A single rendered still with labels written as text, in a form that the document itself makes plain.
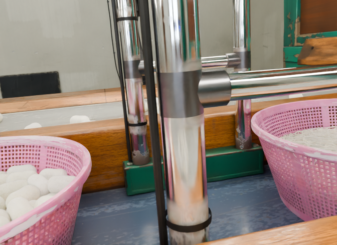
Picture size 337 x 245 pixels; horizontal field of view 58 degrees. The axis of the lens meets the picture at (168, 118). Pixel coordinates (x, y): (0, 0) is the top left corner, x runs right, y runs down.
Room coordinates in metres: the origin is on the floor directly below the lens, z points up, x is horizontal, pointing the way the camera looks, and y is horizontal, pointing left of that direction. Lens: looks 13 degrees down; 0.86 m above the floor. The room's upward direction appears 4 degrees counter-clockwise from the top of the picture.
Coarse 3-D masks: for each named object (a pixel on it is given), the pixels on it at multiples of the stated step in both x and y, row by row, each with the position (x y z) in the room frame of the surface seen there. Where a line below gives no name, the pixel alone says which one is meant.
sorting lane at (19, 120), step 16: (288, 96) 0.66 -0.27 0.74; (304, 96) 0.64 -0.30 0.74; (32, 112) 0.70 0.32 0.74; (48, 112) 0.68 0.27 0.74; (64, 112) 0.66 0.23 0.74; (80, 112) 0.65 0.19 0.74; (96, 112) 0.64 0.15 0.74; (112, 112) 0.62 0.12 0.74; (0, 128) 0.55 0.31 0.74; (16, 128) 0.54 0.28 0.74
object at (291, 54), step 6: (288, 48) 0.99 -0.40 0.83; (294, 48) 0.95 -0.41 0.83; (300, 48) 0.93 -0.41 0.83; (288, 54) 0.99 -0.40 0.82; (294, 54) 0.95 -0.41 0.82; (288, 60) 0.98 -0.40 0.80; (294, 60) 0.95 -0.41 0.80; (288, 66) 0.99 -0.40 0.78; (294, 66) 0.96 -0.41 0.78; (300, 66) 0.93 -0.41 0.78
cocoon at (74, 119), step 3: (72, 117) 0.51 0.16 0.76; (75, 117) 0.51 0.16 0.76; (78, 117) 0.51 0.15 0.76; (81, 117) 0.50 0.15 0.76; (84, 117) 0.50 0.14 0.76; (87, 117) 0.51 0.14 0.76; (72, 120) 0.51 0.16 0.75; (75, 120) 0.50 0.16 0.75; (78, 120) 0.50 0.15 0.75; (81, 120) 0.50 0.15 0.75; (72, 123) 0.51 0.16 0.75
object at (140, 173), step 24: (120, 0) 0.38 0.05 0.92; (240, 0) 0.41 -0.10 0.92; (120, 24) 0.38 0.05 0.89; (240, 24) 0.41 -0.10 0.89; (240, 48) 0.41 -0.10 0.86; (120, 72) 0.38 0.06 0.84; (144, 120) 0.38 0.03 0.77; (240, 120) 0.41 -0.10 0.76; (144, 144) 0.38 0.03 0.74; (240, 144) 0.41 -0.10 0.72; (144, 168) 0.37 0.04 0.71; (216, 168) 0.40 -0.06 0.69; (240, 168) 0.40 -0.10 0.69; (144, 192) 0.37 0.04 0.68
